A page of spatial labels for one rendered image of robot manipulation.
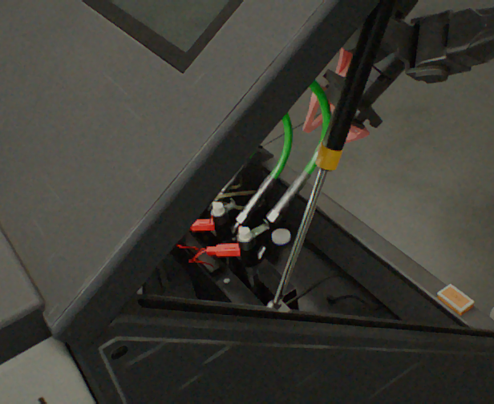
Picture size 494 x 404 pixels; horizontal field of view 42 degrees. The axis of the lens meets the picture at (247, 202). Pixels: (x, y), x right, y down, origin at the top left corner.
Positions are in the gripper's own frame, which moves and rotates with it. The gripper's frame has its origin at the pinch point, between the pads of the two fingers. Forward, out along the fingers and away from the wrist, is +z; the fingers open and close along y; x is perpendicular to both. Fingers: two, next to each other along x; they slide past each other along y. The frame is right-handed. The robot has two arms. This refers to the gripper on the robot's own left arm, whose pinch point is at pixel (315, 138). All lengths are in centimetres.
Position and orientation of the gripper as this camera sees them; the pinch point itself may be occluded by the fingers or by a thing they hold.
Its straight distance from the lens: 102.9
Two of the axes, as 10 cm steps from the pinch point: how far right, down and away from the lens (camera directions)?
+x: 7.0, 1.8, 6.9
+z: -6.0, 6.7, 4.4
